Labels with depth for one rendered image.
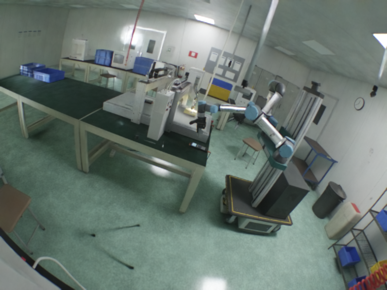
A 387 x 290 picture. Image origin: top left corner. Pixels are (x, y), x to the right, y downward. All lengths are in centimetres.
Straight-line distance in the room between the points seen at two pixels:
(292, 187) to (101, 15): 801
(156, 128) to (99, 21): 676
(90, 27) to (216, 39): 521
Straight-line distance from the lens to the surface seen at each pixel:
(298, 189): 202
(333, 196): 345
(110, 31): 755
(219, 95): 452
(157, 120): 166
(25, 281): 67
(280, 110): 622
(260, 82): 584
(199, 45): 617
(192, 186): 178
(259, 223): 217
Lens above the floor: 164
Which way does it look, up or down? 29 degrees down
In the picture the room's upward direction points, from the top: 20 degrees clockwise
